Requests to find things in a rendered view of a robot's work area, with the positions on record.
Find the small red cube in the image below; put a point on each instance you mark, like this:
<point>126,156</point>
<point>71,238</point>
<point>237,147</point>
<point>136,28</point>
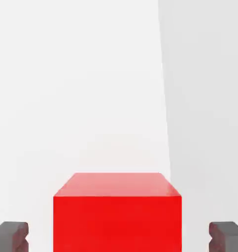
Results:
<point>117,222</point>

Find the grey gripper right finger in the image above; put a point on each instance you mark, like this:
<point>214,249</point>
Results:
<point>229,236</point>

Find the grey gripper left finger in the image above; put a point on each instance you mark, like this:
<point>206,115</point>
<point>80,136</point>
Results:
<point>8,236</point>

